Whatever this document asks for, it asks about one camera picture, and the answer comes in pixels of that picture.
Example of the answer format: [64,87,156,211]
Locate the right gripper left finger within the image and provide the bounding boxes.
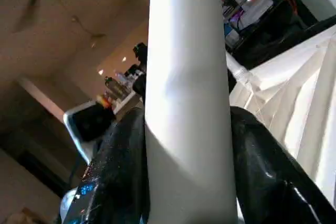
[57,105,152,224]

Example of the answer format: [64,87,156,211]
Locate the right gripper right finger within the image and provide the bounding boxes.
[228,105,336,224]

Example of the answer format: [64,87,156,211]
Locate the white plastic table top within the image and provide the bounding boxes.
[228,25,336,199]

